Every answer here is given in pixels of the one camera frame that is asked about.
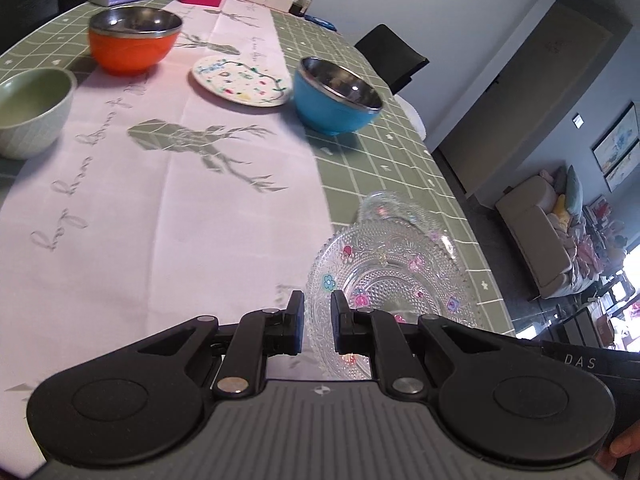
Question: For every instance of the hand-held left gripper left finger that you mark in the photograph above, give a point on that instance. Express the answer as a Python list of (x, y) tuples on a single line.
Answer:
[(298, 321)]

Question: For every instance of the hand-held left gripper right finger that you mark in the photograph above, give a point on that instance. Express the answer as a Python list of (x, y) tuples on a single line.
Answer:
[(337, 321)]

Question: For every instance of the large clear glass plate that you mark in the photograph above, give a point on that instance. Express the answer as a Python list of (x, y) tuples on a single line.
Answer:
[(390, 270)]

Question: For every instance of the blue steel-lined bowl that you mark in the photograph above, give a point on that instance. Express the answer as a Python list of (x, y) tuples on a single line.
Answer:
[(330, 110)]

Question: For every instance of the orange steel-lined bowl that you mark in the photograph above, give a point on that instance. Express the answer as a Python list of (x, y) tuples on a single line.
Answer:
[(130, 52)]

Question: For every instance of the pale green ceramic bowl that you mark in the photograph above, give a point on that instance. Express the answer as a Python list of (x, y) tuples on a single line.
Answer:
[(30, 110)]

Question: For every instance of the person's right hand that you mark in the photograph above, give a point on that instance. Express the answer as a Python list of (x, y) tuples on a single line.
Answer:
[(622, 447)]

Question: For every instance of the small clear glass plate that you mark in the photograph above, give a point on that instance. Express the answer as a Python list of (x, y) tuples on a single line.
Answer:
[(385, 207)]

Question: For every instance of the white deer print table runner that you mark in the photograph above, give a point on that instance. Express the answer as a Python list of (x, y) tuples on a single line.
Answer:
[(150, 240)]

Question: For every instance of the green checked tablecloth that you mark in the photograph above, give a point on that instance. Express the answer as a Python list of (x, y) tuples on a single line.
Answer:
[(390, 160)]

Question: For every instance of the beige sofa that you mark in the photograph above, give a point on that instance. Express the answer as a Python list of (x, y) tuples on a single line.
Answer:
[(530, 230)]

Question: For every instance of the teal cushion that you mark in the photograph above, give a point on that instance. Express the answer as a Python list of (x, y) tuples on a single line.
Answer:
[(574, 187)]

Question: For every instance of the white printed plate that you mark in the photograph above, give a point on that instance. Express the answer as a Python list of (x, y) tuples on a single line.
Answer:
[(240, 80)]

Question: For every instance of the black dining chair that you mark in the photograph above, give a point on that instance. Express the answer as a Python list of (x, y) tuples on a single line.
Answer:
[(390, 55), (27, 0)]

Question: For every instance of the beige door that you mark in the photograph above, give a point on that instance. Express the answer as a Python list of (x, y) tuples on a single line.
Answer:
[(545, 90)]

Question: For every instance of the flat blue lid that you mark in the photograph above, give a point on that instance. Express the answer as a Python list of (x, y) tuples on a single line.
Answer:
[(321, 23)]

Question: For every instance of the dark glass jar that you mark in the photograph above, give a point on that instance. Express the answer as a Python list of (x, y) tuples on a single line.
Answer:
[(301, 4)]

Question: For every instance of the framed wall picture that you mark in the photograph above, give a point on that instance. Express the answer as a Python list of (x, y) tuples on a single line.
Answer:
[(615, 137), (624, 167)]

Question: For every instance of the wall light switch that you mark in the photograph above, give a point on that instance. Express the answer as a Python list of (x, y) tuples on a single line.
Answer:
[(578, 120)]

